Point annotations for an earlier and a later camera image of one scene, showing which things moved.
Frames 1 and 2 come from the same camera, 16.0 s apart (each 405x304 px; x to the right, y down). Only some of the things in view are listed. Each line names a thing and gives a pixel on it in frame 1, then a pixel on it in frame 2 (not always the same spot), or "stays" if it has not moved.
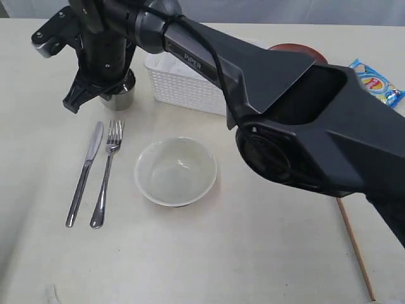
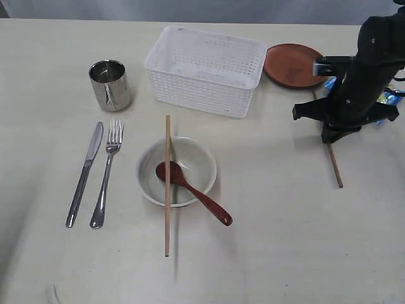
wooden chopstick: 354,240 → 168,184
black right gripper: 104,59 → 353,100
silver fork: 114,140 stays
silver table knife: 79,188 stays
